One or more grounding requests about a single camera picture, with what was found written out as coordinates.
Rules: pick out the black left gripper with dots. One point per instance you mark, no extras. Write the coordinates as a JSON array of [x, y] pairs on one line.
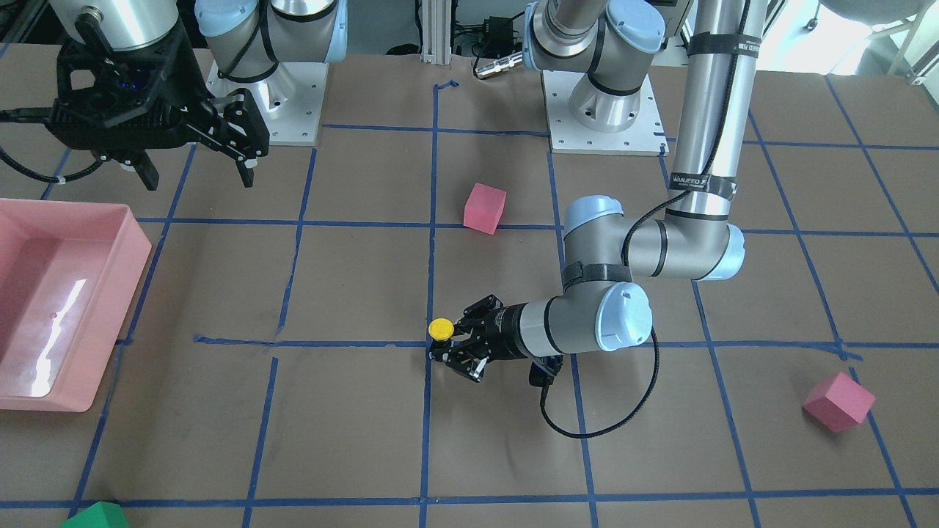
[[505, 331]]

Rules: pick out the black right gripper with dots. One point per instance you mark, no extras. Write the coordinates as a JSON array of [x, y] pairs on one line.
[[192, 89]]

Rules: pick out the yellow push button switch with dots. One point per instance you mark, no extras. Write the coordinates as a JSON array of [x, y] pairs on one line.
[[441, 332]]

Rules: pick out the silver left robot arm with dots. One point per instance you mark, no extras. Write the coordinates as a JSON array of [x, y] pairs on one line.
[[601, 306]]

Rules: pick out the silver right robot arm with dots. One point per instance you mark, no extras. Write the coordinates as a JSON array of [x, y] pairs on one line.
[[248, 39]]

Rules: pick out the pink foam cube centre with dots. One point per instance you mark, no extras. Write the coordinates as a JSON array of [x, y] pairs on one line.
[[484, 208]]

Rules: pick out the pink plastic bin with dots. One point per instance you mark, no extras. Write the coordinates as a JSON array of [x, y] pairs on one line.
[[69, 271]]

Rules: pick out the silver metal cylinder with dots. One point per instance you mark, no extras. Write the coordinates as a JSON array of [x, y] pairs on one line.
[[499, 66]]

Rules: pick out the black power adapter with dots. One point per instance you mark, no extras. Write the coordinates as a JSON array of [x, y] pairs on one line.
[[497, 40]]

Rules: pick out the pink foam cube side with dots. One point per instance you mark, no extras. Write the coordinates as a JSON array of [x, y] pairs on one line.
[[839, 403]]

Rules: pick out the green foam cube near bin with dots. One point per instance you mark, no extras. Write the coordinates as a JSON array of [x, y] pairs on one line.
[[98, 515]]

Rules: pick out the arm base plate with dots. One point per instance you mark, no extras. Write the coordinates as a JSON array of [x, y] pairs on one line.
[[290, 100], [601, 136]]

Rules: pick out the aluminium profile post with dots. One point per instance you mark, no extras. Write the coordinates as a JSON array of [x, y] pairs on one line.
[[435, 26]]

